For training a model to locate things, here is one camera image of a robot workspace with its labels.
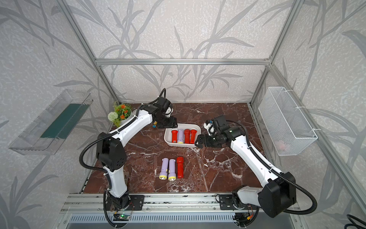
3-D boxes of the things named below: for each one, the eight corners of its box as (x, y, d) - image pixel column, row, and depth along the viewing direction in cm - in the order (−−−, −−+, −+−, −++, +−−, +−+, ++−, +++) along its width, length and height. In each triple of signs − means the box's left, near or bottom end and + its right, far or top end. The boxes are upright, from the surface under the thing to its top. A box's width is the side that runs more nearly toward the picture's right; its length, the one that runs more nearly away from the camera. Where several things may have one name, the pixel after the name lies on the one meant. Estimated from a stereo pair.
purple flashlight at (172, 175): (169, 181, 83) (168, 179, 80) (169, 160, 91) (169, 158, 88) (176, 180, 83) (175, 179, 80) (176, 160, 91) (175, 158, 88)
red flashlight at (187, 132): (183, 143, 97) (183, 142, 95) (184, 130, 104) (184, 129, 102) (190, 143, 97) (190, 142, 95) (190, 130, 104) (190, 129, 102)
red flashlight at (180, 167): (175, 178, 84) (175, 177, 81) (177, 158, 92) (176, 156, 89) (183, 178, 84) (183, 177, 81) (184, 158, 92) (184, 156, 89)
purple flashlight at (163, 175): (159, 180, 83) (158, 178, 81) (162, 159, 91) (161, 157, 88) (166, 180, 83) (165, 178, 81) (169, 159, 91) (168, 157, 88)
